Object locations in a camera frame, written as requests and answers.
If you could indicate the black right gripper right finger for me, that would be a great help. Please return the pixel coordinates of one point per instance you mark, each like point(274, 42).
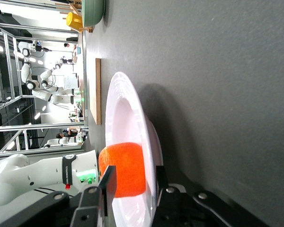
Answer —
point(170, 208)

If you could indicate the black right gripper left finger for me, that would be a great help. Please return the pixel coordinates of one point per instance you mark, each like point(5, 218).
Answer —
point(109, 184)

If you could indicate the orange fruit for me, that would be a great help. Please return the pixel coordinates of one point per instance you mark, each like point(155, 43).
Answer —
point(127, 165)

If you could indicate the white round plate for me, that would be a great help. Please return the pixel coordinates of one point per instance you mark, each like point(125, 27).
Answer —
point(125, 118)

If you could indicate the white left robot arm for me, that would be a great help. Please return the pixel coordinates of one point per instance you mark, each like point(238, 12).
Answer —
point(38, 172)

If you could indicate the seated background person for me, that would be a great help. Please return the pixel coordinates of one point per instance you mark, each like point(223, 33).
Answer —
point(67, 134)

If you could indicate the wooden cutting board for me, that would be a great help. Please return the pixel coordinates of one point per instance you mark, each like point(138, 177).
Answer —
point(96, 94)

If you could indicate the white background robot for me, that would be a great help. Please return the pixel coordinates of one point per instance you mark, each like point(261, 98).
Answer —
point(41, 94)

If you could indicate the wooden peg mug rack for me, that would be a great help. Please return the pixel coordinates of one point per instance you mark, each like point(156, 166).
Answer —
point(85, 29)

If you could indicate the yellow cup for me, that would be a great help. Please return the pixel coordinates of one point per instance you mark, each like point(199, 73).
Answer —
point(73, 20)

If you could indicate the pale green bowl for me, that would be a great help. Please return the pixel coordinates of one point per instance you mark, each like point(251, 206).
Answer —
point(92, 11)

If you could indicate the aluminium cage frame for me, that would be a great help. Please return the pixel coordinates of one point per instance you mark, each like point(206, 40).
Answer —
point(38, 127)

